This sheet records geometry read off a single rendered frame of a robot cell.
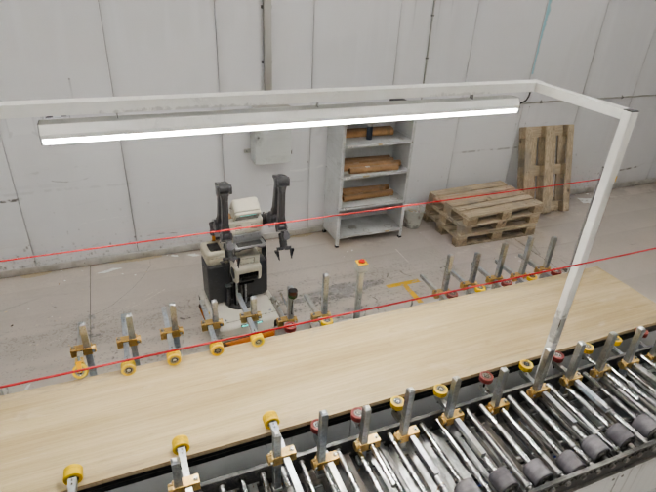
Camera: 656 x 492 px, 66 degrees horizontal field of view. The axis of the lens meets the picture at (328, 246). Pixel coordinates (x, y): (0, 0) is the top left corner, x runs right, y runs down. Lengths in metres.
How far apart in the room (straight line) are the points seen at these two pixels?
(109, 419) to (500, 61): 5.81
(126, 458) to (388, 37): 4.83
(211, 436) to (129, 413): 0.47
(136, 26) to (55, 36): 0.68
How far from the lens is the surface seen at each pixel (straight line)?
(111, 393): 3.09
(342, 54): 5.82
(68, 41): 5.31
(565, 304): 3.19
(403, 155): 6.19
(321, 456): 2.70
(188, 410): 2.90
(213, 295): 4.57
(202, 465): 2.82
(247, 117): 2.40
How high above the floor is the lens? 3.00
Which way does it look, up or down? 29 degrees down
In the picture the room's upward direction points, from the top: 3 degrees clockwise
